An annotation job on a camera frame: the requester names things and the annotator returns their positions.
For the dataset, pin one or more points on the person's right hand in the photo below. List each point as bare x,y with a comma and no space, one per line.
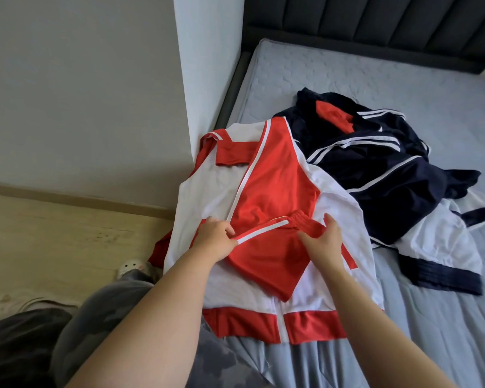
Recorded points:
323,246

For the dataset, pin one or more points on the person's left hand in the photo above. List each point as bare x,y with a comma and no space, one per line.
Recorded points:
214,242

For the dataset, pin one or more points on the red and white jacket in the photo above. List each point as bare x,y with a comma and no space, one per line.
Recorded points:
267,190

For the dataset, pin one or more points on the red and navy sports jacket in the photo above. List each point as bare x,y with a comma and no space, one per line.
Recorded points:
388,181

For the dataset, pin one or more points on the white and navy garment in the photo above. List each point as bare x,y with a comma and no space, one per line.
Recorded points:
440,242

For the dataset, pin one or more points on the grey quilted bed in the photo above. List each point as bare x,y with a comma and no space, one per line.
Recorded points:
436,76

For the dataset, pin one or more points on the person's left forearm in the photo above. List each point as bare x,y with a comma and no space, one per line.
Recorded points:
153,327

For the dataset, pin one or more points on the person's right forearm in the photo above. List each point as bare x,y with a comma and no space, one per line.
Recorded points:
380,335

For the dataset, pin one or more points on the person's white clog shoe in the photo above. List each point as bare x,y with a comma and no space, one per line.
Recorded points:
132,267
36,305

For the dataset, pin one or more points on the dark grey upholstered headboard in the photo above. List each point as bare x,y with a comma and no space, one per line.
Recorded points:
364,16

